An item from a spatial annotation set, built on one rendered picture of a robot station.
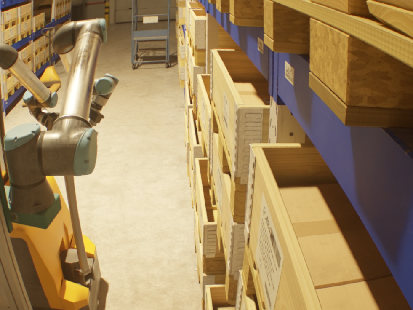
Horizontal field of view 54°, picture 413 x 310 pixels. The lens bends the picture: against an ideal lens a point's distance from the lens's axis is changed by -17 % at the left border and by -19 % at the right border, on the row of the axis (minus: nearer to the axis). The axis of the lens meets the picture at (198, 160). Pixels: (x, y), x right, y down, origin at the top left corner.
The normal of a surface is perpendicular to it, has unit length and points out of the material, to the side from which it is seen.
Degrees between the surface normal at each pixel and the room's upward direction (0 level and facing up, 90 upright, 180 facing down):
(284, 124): 90
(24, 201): 70
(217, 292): 90
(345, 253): 0
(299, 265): 0
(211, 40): 90
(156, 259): 0
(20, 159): 88
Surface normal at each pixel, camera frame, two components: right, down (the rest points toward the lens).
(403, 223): -1.00, 0.02
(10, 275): -0.16, 0.41
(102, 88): 0.15, 0.19
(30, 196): 0.44, 0.04
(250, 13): 0.06, 0.41
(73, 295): 0.37, -0.85
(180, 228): 0.00, -0.91
